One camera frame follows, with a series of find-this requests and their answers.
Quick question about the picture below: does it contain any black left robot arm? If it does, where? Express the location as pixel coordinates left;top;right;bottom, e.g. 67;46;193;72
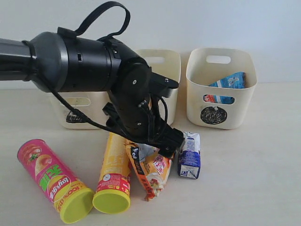
0;32;184;157

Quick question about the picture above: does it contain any cream bin triangle mark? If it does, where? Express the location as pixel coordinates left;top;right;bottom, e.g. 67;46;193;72
48;90;110;130

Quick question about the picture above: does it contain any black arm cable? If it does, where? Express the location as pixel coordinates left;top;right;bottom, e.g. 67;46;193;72
22;1;170;142

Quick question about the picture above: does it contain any blue white milk carton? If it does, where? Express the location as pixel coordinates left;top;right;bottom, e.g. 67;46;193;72
177;132;201;179

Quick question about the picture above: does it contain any yellow chips can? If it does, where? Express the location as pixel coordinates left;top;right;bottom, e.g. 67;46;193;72
93;133;131;214

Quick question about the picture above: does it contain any orange snack bag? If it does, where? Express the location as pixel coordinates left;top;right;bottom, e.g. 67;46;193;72
124;139;174;202

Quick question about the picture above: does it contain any pink chips can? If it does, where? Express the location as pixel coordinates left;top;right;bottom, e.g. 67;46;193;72
17;139;94;224

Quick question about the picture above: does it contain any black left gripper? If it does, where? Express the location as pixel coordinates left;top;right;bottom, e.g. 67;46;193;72
104;58;185;158

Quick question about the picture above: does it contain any cream bin square mark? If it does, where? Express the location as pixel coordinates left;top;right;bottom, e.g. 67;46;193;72
135;49;182;125

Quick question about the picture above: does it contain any blue snack bag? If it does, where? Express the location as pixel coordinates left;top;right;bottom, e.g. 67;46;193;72
203;72;246;105

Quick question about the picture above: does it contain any cream bin circle mark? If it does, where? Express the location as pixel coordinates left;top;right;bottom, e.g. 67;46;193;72
186;48;258;129

